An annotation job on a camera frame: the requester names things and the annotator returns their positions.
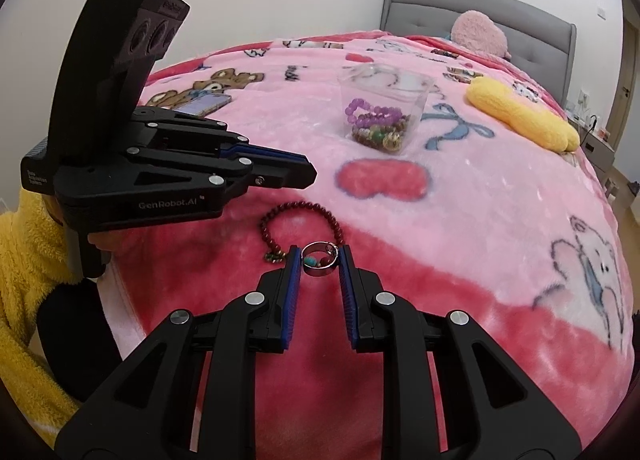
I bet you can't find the person's left forearm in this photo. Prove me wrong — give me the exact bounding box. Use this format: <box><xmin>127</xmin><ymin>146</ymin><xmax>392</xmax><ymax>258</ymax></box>
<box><xmin>0</xmin><ymin>187</ymin><xmax>85</xmax><ymax>447</ymax></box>

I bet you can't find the silver ring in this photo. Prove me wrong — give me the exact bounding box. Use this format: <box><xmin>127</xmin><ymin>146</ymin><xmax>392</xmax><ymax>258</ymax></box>
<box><xmin>302</xmin><ymin>241</ymin><xmax>341</xmax><ymax>277</ymax></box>

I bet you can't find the grey upholstered headboard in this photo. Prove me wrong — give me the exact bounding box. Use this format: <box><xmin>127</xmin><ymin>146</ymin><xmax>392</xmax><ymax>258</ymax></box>
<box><xmin>379</xmin><ymin>0</ymin><xmax>577</xmax><ymax>107</ymax></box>

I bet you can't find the pink plush toy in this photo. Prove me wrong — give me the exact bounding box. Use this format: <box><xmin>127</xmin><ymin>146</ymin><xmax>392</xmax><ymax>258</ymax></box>
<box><xmin>450</xmin><ymin>9</ymin><xmax>512</xmax><ymax>60</ymax></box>

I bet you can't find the wooden door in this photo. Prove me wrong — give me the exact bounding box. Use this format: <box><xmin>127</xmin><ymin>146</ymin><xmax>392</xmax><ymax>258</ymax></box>
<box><xmin>611</xmin><ymin>82</ymin><xmax>633</xmax><ymax>153</ymax></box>

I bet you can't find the purple bead bracelet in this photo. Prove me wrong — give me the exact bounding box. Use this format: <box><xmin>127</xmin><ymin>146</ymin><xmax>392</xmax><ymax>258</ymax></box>
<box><xmin>344</xmin><ymin>97</ymin><xmax>404</xmax><ymax>127</ymax></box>

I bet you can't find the clear plastic box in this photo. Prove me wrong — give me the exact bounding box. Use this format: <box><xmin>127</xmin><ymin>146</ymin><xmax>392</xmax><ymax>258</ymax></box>
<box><xmin>338</xmin><ymin>64</ymin><xmax>435</xmax><ymax>155</ymax></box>

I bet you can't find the smartphone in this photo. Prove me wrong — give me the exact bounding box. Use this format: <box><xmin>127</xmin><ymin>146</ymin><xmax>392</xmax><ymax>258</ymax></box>
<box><xmin>174</xmin><ymin>92</ymin><xmax>234</xmax><ymax>117</ymax></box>

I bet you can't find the grey nightstand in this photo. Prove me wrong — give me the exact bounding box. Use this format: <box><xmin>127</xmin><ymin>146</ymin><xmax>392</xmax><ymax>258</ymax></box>
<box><xmin>575</xmin><ymin>115</ymin><xmax>616</xmax><ymax>172</ymax></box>

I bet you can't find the tiger eye bead bracelet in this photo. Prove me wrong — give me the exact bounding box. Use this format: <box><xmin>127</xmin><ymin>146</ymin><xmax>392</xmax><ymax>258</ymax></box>
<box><xmin>351</xmin><ymin>122</ymin><xmax>397</xmax><ymax>149</ymax></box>

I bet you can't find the person's left hand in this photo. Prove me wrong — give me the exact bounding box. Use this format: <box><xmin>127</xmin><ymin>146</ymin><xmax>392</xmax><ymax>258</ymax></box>
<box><xmin>87</xmin><ymin>231</ymin><xmax>124</xmax><ymax>255</ymax></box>

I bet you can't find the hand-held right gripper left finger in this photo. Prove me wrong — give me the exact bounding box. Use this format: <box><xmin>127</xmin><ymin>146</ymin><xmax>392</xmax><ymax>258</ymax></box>
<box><xmin>54</xmin><ymin>246</ymin><xmax>303</xmax><ymax>460</ymax></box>

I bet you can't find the dark red bead bracelet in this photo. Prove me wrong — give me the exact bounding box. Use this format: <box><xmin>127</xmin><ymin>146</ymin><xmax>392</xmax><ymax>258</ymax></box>
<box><xmin>258</xmin><ymin>202</ymin><xmax>347</xmax><ymax>267</ymax></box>

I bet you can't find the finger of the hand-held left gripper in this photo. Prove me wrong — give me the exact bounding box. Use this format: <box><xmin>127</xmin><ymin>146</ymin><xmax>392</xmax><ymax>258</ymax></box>
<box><xmin>127</xmin><ymin>145</ymin><xmax>319</xmax><ymax>191</ymax></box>
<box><xmin>129</xmin><ymin>106</ymin><xmax>308</xmax><ymax>163</ymax></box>

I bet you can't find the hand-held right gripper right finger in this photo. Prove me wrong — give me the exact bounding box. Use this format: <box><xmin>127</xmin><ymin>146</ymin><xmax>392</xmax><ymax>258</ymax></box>
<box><xmin>338</xmin><ymin>249</ymin><xmax>584</xmax><ymax>460</ymax></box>

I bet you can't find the yellow plush pillow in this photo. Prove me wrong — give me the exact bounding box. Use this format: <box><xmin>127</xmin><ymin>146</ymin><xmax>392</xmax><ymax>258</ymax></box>
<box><xmin>465</xmin><ymin>76</ymin><xmax>581</xmax><ymax>154</ymax></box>

